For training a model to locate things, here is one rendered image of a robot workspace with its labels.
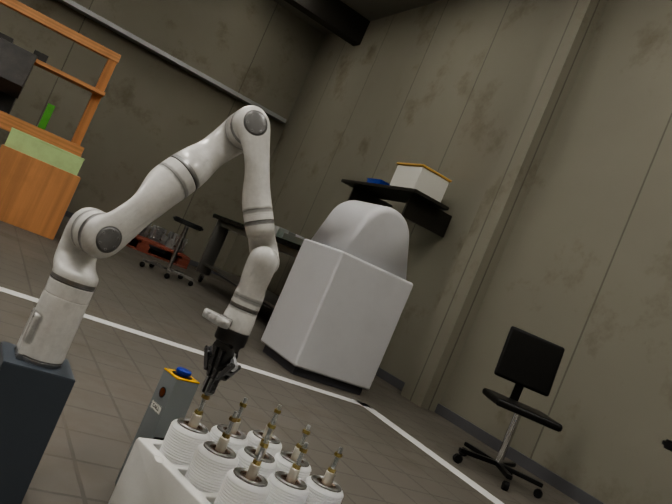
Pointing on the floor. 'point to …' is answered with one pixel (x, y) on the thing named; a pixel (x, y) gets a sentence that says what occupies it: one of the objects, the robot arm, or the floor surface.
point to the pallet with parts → (160, 244)
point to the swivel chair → (530, 375)
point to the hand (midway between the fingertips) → (209, 385)
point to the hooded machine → (342, 298)
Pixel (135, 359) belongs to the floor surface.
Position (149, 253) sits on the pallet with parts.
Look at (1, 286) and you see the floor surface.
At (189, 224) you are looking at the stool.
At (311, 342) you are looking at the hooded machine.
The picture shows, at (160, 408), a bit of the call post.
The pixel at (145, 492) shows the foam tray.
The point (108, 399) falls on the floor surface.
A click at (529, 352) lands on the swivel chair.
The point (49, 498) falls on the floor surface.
